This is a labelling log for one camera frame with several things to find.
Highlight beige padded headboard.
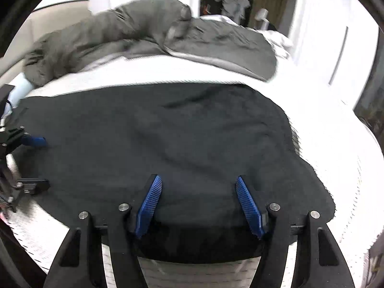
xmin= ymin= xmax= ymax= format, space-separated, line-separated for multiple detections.
xmin=1 ymin=0 xmax=91 ymax=75

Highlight light blue pillow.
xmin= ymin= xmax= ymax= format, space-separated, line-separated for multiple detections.
xmin=8 ymin=73 xmax=35 ymax=107

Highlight grey green duvet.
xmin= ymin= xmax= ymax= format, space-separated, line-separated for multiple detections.
xmin=23 ymin=0 xmax=277 ymax=86

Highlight white wardrobe door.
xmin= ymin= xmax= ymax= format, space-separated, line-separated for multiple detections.
xmin=289 ymin=0 xmax=379 ymax=108

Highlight white desk lamp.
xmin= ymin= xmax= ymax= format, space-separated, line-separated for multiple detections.
xmin=254 ymin=8 xmax=270 ymax=30

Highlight black pants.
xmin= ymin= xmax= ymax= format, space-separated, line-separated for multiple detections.
xmin=14 ymin=83 xmax=335 ymax=263

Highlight grey clothes on rack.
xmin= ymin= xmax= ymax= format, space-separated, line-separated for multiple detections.
xmin=215 ymin=0 xmax=251 ymax=24

